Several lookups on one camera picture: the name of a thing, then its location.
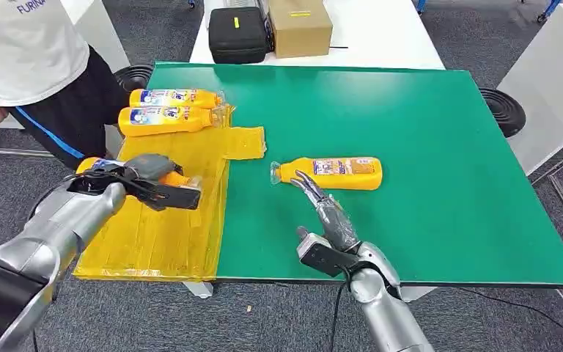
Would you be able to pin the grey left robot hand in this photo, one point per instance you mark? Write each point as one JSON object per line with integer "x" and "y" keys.
{"x": 153, "y": 167}

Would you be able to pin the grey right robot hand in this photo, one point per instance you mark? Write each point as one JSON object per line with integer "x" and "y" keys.
{"x": 332, "y": 221}

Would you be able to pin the orange drink bottle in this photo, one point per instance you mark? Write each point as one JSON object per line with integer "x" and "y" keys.
{"x": 165, "y": 128}
{"x": 339, "y": 182}
{"x": 204, "y": 99}
{"x": 83, "y": 164}

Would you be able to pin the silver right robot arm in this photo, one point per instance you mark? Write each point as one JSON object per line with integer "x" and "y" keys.
{"x": 383, "y": 311}

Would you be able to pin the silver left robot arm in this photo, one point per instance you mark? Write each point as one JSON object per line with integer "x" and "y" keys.
{"x": 43, "y": 233}

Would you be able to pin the yellow plastic sheet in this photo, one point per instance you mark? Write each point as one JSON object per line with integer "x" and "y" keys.
{"x": 165, "y": 243}

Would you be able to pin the black round stool seat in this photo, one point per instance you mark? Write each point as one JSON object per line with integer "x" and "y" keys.
{"x": 503, "y": 113}
{"x": 133, "y": 77}

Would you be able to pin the white table foot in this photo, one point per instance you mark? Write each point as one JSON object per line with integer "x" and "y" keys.
{"x": 200, "y": 289}
{"x": 417, "y": 294}

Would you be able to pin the green table mat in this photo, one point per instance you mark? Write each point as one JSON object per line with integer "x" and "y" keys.
{"x": 432, "y": 146}

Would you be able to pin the black carrying case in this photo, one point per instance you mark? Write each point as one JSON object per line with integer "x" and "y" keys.
{"x": 238, "y": 39}

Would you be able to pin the person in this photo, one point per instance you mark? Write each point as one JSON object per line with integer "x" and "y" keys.
{"x": 29, "y": 53}

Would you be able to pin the black pen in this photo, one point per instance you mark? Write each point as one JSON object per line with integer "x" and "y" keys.
{"x": 339, "y": 47}

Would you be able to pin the silver ribbed device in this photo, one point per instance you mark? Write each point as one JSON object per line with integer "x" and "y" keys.
{"x": 241, "y": 3}

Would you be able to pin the brown cardboard box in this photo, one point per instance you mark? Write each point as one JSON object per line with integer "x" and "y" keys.
{"x": 300, "y": 31}

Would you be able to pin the blue chair base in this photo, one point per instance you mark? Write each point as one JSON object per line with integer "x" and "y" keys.
{"x": 551, "y": 9}

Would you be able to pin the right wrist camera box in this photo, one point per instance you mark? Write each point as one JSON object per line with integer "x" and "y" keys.
{"x": 322, "y": 255}

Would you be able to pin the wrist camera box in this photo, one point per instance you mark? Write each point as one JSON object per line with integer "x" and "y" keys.
{"x": 182, "y": 198}
{"x": 322, "y": 255}

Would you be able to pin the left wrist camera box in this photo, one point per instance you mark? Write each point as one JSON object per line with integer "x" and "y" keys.
{"x": 182, "y": 198}

